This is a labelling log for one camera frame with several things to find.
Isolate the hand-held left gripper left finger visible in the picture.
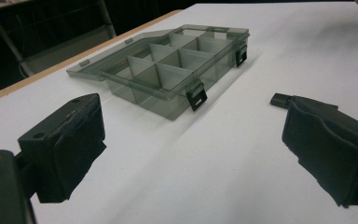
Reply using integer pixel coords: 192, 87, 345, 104
17, 92, 107, 204

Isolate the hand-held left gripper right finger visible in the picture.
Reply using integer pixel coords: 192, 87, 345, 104
281, 95, 358, 208

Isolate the translucent grey compartment storage box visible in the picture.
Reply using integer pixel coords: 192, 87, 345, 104
65, 23, 251, 121

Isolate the metal frame chair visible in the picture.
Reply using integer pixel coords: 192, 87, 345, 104
0, 0, 117, 78

